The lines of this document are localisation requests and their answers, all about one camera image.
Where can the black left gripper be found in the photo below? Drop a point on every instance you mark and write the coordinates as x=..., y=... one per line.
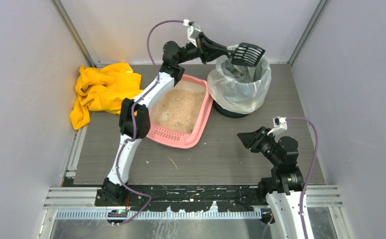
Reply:
x=202, y=44

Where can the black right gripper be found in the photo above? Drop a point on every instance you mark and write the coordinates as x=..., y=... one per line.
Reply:
x=257, y=140

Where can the black litter scoop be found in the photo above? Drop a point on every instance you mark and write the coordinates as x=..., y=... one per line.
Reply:
x=246, y=54

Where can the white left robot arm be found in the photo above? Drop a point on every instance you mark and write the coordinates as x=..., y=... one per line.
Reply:
x=134, y=120

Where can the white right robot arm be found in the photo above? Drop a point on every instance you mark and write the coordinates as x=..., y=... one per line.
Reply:
x=284, y=189

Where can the beige cat litter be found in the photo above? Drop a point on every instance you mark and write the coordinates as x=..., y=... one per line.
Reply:
x=178, y=110

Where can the pink litter box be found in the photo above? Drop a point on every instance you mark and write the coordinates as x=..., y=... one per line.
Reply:
x=177, y=139

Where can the white plastic bin liner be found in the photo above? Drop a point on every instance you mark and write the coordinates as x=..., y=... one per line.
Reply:
x=239, y=89

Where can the black trash bin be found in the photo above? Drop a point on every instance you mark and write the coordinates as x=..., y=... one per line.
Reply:
x=227, y=113

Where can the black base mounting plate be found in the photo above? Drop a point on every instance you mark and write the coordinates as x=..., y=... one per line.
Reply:
x=188, y=198

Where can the yellow cloth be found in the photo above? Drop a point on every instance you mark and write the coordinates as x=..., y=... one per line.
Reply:
x=103, y=90

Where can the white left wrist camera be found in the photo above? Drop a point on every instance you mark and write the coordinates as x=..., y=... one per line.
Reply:
x=193, y=31

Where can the aluminium rail frame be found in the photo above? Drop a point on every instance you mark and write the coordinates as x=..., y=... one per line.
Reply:
x=70, y=213

